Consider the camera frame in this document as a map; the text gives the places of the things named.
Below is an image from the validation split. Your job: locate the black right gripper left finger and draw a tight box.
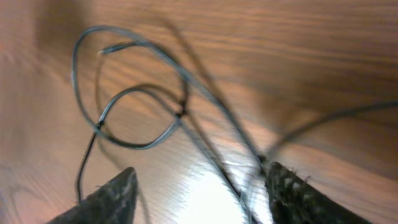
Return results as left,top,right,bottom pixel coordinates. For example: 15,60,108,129
48,167,138,224

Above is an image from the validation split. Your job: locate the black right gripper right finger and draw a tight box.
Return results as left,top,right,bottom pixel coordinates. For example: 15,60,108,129
265,162,369,224

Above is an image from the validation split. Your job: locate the thin black USB cable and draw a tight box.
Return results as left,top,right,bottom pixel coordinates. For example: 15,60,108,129
70,25,268,224

